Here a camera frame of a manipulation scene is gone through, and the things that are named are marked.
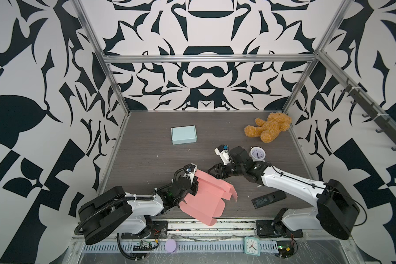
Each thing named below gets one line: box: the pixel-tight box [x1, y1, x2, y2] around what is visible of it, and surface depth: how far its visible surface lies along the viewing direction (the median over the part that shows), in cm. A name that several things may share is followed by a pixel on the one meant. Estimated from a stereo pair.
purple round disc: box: [165, 238, 179, 253], surface depth 65 cm
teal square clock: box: [244, 236, 261, 256], surface depth 70 cm
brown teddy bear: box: [243, 112, 292, 143], surface depth 104 cm
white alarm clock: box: [248, 146, 266, 163], surface depth 98 cm
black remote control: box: [251, 190, 287, 209], surface depth 83 cm
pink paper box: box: [179, 169, 238, 227], surface depth 81 cm
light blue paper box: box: [170, 124, 198, 145], surface depth 105 cm
